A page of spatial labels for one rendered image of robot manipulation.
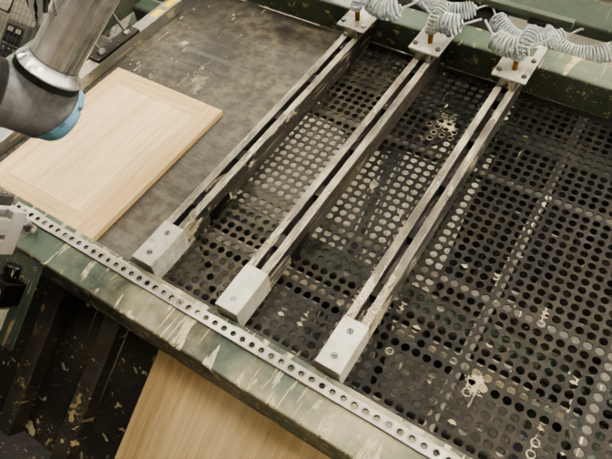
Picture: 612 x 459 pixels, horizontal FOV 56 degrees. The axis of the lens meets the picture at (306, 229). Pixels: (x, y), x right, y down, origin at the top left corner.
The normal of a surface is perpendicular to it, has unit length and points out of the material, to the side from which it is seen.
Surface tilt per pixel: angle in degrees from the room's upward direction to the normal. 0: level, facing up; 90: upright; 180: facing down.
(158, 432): 90
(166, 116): 52
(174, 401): 90
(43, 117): 110
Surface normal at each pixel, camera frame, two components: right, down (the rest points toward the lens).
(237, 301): -0.05, -0.59
